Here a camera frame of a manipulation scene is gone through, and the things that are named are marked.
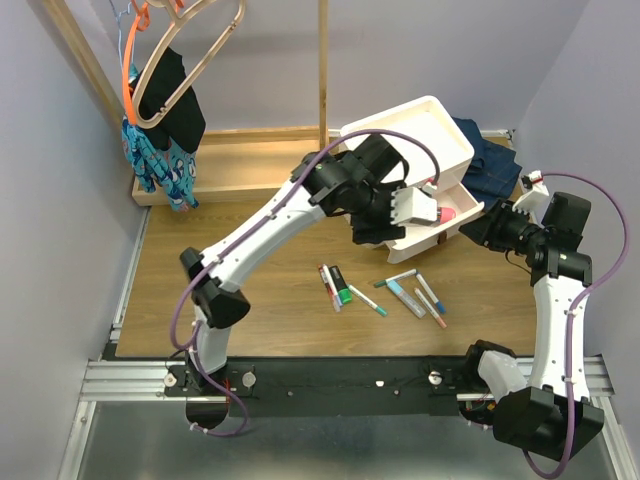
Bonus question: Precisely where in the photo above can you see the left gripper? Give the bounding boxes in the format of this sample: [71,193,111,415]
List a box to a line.
[348,180,406,246]

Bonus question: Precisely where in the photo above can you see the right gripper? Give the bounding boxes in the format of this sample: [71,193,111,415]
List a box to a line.
[459,197,548,254]

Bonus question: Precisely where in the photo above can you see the pink lid bottle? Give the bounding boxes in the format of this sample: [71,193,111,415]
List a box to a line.
[437,207,457,224]

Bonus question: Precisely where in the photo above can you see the red white marker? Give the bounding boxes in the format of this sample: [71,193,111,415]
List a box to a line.
[321,264,341,313]

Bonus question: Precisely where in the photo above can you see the green black highlighter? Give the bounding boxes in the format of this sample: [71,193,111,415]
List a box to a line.
[329,265,352,305]

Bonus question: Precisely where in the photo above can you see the light blue lead case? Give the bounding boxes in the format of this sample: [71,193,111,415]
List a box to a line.
[386,280,426,318]

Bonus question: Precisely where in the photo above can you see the blue tip white marker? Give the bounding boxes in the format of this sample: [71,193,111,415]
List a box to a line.
[416,272,446,314]

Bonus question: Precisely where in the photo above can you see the white drawer cabinet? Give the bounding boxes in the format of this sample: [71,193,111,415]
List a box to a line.
[339,95,486,265]

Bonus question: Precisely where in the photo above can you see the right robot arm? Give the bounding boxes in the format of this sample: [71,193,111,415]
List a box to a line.
[459,192,604,463]

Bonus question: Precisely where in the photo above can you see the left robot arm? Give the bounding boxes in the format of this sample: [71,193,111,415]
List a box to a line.
[180,129,409,395]

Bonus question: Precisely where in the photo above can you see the green cap white marker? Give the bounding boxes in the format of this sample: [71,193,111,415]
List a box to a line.
[373,268,418,288]

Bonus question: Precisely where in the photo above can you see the teal tip white marker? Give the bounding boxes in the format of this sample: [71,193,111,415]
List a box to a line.
[348,284,388,317]

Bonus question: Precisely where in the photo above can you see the folded denim jeans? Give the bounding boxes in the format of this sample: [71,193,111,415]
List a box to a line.
[453,117,522,211]

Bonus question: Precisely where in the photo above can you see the orange tip white marker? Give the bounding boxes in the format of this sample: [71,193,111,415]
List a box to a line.
[414,288,447,329]

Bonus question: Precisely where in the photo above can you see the wooden clothes rack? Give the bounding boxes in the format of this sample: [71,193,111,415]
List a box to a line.
[43,1,329,203]

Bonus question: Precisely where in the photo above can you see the blue patterned garment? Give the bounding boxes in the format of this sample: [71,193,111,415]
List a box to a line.
[122,54,206,212]

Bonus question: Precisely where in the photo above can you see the black garment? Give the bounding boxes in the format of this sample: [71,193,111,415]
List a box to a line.
[137,47,207,152]

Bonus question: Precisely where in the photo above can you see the wooden hanger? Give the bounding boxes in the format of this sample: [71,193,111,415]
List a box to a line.
[131,0,247,131]

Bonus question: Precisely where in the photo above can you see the orange hanger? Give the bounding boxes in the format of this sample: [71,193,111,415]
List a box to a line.
[122,1,150,125]

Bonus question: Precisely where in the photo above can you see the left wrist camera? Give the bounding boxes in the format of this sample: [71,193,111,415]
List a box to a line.
[390,187,439,226]

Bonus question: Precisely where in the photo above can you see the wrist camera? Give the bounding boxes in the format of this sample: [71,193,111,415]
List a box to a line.
[390,187,439,226]
[512,170,549,214]

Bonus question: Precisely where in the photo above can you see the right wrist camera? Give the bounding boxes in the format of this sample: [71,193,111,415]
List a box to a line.
[512,170,549,214]

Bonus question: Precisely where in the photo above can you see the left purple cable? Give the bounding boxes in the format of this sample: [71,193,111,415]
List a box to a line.
[172,129,441,437]

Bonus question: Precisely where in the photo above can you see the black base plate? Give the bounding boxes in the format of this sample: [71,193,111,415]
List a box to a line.
[164,356,496,424]

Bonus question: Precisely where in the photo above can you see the aluminium frame rail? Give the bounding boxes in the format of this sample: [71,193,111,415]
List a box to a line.
[58,207,164,479]

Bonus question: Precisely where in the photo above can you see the blue wire hanger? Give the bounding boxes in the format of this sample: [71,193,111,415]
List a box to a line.
[109,0,133,67]

